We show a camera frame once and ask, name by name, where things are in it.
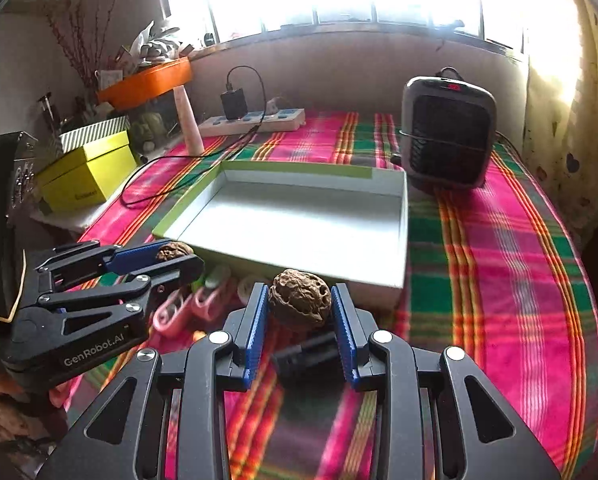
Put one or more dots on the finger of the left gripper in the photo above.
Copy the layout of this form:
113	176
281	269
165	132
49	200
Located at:
162	278
71	265

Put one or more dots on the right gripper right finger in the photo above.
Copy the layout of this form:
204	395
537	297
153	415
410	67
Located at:
353	328

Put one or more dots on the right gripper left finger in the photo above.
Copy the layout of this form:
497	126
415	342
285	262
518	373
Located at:
237	365

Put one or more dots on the walnut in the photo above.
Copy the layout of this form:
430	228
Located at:
299	300
173	250

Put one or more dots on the pink white clip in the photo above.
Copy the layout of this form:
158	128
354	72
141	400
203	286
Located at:
173	315
211	300

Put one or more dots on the black battery charger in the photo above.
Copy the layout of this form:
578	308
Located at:
308	357

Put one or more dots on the white round spool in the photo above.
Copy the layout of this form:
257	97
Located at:
245	286

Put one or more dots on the white green-edged tray box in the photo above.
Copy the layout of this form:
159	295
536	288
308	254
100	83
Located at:
345	224

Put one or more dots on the yellow green box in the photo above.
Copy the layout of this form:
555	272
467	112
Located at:
88	175

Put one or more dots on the striped white green box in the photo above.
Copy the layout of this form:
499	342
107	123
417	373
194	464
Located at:
78	137

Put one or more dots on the pink white lotion tube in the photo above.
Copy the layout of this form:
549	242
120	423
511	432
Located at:
190	132

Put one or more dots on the plaid pink green bedspread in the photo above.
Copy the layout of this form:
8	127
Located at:
492	271

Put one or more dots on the black charger adapter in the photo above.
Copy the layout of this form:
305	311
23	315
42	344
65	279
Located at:
234	104

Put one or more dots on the white power strip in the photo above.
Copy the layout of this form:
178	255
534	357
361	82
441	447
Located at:
284	120

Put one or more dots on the white plug in strip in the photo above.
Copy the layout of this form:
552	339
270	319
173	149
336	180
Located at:
274	105

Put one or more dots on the orange tray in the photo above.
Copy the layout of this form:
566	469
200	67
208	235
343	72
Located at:
139	88

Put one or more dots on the white artificial flowers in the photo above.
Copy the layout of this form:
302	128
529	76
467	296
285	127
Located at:
159	42

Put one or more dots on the grey black space heater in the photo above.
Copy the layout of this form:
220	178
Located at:
447	130

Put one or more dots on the dried red branches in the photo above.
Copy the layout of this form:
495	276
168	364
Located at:
82	43

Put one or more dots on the yellow patterned curtain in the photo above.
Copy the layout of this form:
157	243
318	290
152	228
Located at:
561	130

